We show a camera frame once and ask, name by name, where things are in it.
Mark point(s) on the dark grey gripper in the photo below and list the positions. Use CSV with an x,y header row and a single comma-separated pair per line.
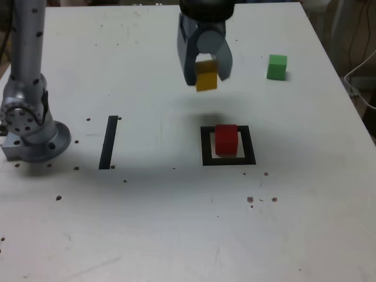
x,y
188,32

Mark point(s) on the yellow cube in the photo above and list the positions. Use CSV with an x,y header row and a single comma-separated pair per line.
x,y
207,82

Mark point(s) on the green cube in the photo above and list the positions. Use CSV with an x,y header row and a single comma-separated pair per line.
x,y
276,67

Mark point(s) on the red cube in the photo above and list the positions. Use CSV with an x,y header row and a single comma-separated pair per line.
x,y
226,141

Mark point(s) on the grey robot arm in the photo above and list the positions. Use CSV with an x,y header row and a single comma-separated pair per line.
x,y
26,58

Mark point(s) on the black tape square outline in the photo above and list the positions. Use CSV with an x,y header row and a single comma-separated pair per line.
x,y
205,147

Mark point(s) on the black tape strip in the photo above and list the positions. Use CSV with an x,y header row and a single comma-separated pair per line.
x,y
108,141

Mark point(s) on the white plastic bin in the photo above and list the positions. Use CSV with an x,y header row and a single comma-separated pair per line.
x,y
365,97

